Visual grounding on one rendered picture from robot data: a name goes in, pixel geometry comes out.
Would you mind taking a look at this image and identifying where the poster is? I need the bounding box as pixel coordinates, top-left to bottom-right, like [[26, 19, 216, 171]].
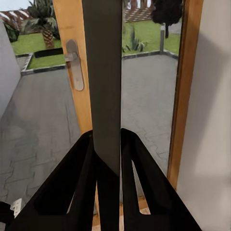
[[82, 0, 122, 231]]

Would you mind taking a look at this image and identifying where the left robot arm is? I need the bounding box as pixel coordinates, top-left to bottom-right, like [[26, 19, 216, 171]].
[[0, 198, 25, 230]]

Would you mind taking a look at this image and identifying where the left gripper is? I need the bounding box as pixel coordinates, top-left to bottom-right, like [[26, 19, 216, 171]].
[[0, 202, 14, 230]]

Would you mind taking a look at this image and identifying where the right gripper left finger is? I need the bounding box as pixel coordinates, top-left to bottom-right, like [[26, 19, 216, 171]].
[[5, 130, 97, 231]]

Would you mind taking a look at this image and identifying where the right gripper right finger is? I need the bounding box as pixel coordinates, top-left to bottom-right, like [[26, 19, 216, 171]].
[[121, 128, 202, 231]]

